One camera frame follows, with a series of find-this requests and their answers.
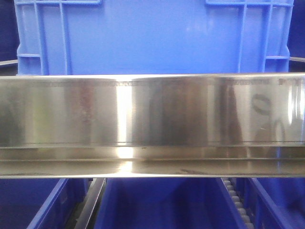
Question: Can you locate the white roller track lower right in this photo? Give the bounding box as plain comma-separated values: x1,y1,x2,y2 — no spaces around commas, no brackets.
222,177,254,229

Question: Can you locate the dark blue lower left bin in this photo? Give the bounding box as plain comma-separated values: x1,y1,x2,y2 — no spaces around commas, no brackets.
0,178,89,229

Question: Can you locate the light blue plastic crate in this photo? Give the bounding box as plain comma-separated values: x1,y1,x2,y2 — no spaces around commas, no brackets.
14,0,294,75

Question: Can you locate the dark blue lower right bin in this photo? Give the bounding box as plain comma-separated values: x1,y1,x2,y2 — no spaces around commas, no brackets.
234,178,305,229

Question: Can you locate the dark blue lower middle bin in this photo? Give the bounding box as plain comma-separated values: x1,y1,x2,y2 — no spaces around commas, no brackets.
94,177,246,229

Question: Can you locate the dark blue bin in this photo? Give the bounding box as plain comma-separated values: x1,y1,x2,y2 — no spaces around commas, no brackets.
234,178,305,229
94,177,246,229
0,178,89,229

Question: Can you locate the steel divider rail lower left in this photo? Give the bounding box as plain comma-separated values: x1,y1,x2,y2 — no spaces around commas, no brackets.
64,178,106,229

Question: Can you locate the stainless steel shelf front rail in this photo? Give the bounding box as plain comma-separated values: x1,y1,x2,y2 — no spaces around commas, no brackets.
0,73,305,178

